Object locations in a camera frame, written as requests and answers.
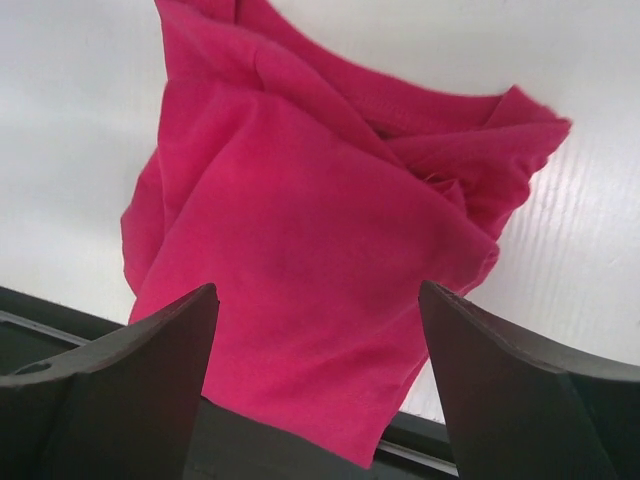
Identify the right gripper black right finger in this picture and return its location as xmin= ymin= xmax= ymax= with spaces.
xmin=419 ymin=282 xmax=639 ymax=479

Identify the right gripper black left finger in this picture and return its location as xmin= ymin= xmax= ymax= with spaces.
xmin=1 ymin=284 xmax=219 ymax=479

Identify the pink t shirt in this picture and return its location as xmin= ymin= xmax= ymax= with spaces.
xmin=121 ymin=1 xmax=571 ymax=467

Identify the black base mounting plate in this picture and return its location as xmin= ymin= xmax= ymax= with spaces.
xmin=1 ymin=289 xmax=457 ymax=479

